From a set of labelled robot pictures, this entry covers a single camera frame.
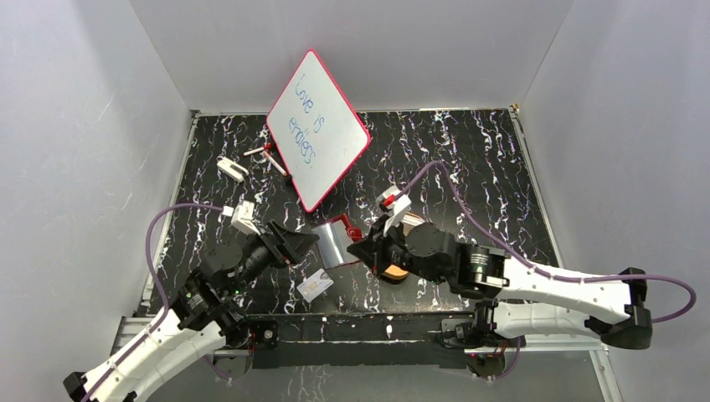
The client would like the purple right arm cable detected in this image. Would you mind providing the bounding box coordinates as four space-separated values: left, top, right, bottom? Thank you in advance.
396 161 697 325

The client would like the red capped marker pen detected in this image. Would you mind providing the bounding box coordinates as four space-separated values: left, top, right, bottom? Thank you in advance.
243 143 272 157

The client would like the pink framed whiteboard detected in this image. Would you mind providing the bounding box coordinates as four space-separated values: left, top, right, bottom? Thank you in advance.
266 49 372 213

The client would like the white whiteboard eraser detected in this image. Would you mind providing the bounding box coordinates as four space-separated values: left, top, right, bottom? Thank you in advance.
217 157 250 183

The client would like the orange oval tray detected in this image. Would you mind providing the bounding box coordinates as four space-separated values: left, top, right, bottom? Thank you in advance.
382 213 426 282

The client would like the aluminium rail frame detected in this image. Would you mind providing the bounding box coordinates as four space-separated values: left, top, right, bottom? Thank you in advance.
111 108 622 402

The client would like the silver credit card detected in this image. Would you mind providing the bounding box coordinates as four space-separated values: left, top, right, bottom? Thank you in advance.
296 269 333 303

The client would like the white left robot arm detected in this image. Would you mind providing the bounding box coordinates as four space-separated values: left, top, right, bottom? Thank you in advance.
63 221 319 401

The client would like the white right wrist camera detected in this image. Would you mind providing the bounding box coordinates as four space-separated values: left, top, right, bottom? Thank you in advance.
377 186 411 234

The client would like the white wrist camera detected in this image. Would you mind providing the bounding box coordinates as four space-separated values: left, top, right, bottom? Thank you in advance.
377 186 411 234
220 200 261 235

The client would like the red leather card holder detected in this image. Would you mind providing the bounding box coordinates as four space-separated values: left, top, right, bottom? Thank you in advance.
313 214 363 270

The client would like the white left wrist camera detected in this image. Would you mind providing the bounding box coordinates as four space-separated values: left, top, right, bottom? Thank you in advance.
220 200 261 235

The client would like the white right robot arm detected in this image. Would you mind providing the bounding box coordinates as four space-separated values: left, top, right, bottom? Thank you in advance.
347 223 653 350

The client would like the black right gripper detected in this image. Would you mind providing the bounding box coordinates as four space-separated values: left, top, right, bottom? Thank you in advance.
347 214 445 286

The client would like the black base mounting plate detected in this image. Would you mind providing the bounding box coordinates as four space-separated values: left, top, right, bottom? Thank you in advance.
249 312 472 369

